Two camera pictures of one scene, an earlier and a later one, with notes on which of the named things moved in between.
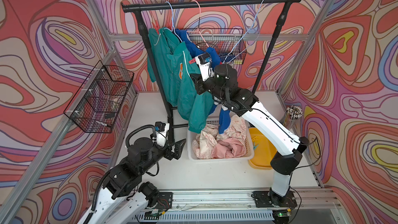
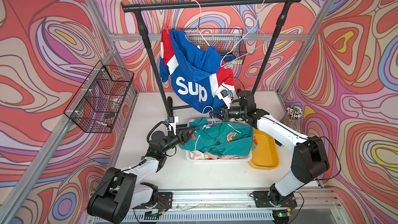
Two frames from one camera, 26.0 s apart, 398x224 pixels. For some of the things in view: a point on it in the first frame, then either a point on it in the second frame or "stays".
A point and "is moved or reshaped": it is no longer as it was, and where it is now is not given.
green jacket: [171, 65] → [224, 137]
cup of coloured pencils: [292, 113] stays
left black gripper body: [168, 154] → [180, 138]
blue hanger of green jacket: [173, 28] → [213, 120]
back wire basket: [228, 42] stays
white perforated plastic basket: [249, 153] stays
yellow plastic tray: [263, 150] stays
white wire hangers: [199, 29] stays
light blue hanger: [244, 36] is moved or reshaped
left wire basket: [94, 106] stays
